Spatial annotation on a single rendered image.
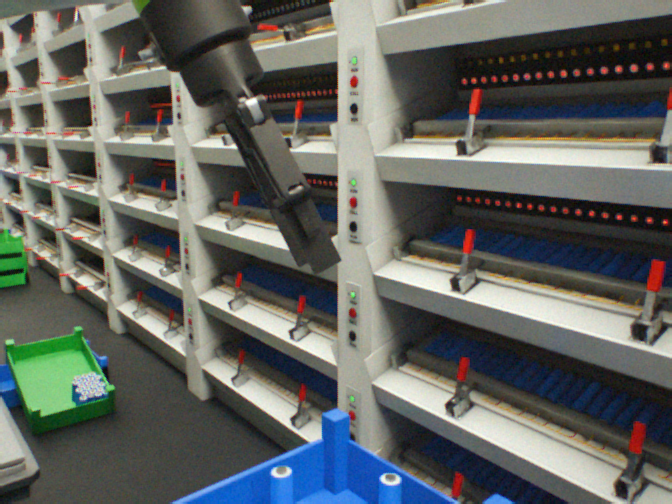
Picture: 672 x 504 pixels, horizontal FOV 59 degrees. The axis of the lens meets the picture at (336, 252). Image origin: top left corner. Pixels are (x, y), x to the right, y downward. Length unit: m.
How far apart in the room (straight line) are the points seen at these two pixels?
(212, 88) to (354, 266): 0.55
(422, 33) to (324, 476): 0.63
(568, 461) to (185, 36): 0.70
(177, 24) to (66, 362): 1.44
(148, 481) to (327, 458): 0.87
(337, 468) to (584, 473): 0.39
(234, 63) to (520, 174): 0.40
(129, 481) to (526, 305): 0.95
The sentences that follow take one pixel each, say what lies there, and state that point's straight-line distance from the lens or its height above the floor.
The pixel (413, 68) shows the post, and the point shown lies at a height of 0.84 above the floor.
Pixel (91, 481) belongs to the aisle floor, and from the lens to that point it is 1.46.
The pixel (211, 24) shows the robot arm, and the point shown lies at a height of 0.84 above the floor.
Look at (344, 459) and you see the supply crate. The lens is 0.59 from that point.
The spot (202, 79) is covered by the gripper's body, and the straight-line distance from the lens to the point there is 0.58.
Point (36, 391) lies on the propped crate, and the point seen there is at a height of 0.05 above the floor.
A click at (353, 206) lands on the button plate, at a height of 0.61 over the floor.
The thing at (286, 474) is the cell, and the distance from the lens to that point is 0.52.
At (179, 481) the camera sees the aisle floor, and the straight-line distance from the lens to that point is 1.40.
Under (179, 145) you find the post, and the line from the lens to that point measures 1.63.
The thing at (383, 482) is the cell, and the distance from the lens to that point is 0.51.
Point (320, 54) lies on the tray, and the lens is 1.12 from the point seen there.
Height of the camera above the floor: 0.74
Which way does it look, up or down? 12 degrees down
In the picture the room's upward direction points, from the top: straight up
